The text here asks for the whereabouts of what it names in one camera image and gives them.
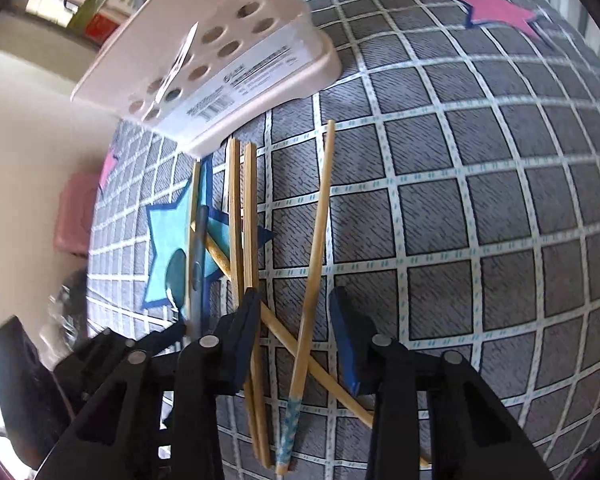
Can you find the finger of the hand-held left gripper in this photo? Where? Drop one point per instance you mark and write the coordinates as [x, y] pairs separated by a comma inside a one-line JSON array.
[[97, 357], [162, 339]]

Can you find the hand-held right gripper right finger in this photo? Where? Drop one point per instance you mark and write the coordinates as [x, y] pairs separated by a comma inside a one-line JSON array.
[[349, 350]]

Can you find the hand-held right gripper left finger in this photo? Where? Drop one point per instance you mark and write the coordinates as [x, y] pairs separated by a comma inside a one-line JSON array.
[[244, 345]]

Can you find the round bamboo chopstick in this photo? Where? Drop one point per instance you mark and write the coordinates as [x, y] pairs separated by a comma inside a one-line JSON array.
[[280, 327]]

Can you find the chopstick with blue patterned end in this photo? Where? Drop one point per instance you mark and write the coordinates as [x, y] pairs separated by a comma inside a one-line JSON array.
[[316, 240]]

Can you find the pale thin chopstick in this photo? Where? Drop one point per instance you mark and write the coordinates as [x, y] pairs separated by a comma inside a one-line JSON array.
[[195, 195]]

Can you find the white plastic utensil holder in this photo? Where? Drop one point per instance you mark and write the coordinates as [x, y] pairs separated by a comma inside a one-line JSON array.
[[240, 55]]

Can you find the clear plastic bag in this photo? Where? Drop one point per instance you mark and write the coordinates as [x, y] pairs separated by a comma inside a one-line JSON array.
[[65, 310]]

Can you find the pink plastic box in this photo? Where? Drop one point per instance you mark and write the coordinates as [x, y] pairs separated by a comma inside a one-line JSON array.
[[75, 215]]

